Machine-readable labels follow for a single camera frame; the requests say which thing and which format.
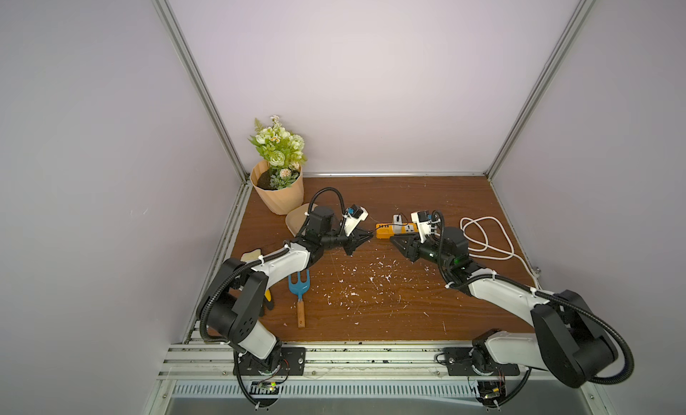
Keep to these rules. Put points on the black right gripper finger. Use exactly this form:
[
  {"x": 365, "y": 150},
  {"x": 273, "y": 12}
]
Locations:
[
  {"x": 410, "y": 250},
  {"x": 405, "y": 240}
]

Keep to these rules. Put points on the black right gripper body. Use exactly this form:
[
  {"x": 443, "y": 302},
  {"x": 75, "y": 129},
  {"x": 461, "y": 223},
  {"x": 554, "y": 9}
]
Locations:
[{"x": 413, "y": 247}]

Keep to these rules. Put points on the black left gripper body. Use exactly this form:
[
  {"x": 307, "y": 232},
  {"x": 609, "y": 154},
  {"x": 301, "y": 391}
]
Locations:
[{"x": 331, "y": 241}]

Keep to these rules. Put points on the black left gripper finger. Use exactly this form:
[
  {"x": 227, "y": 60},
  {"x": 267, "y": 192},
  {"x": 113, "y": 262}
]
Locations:
[
  {"x": 361, "y": 233},
  {"x": 355, "y": 242}
]

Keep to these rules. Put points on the orange power strip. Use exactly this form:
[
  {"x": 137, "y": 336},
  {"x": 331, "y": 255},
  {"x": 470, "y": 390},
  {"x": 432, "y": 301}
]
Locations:
[{"x": 387, "y": 230}]

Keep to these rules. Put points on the beige panda scale bowl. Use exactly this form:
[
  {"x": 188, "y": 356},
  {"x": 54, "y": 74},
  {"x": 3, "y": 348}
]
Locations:
[{"x": 296, "y": 219}]

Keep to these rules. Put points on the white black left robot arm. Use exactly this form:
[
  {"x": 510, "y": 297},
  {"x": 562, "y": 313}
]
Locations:
[{"x": 228, "y": 312}]

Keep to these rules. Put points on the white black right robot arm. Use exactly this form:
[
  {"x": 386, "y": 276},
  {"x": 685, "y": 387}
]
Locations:
[{"x": 568, "y": 340}]

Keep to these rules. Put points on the beige flower pot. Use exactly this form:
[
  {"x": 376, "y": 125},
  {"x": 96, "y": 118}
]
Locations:
[{"x": 282, "y": 201}]

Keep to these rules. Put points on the green white artificial flowers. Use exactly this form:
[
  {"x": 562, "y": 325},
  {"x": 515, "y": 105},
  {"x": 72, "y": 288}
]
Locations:
[{"x": 283, "y": 151}]

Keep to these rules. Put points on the right controller circuit board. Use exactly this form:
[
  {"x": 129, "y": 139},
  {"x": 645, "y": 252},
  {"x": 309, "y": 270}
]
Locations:
[{"x": 490, "y": 394}]

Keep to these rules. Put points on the controller circuit board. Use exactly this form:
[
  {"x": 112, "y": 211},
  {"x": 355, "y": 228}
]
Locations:
[
  {"x": 490, "y": 394},
  {"x": 262, "y": 390}
]

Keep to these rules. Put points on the left controller circuit board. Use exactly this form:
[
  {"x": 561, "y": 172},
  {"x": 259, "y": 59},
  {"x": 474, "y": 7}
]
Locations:
[{"x": 262, "y": 390}]

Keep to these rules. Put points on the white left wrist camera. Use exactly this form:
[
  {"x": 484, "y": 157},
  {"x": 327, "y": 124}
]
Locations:
[{"x": 352, "y": 217}]

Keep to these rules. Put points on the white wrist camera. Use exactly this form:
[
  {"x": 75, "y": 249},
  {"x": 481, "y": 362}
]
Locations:
[
  {"x": 352, "y": 217},
  {"x": 424, "y": 224}
]

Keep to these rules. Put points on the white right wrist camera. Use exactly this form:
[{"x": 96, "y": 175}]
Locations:
[{"x": 424, "y": 224}]

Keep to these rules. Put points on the blue garden fork wooden handle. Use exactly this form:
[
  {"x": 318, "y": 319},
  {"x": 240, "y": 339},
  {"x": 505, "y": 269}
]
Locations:
[{"x": 299, "y": 283}]

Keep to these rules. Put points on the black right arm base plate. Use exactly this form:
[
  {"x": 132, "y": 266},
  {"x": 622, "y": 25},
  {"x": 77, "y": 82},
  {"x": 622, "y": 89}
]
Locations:
[{"x": 471, "y": 361}]

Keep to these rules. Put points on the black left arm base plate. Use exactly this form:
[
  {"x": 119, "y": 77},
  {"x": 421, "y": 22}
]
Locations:
[{"x": 289, "y": 360}]

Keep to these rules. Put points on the aluminium front rail frame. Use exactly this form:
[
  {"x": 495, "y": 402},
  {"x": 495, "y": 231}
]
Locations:
[{"x": 357, "y": 360}]

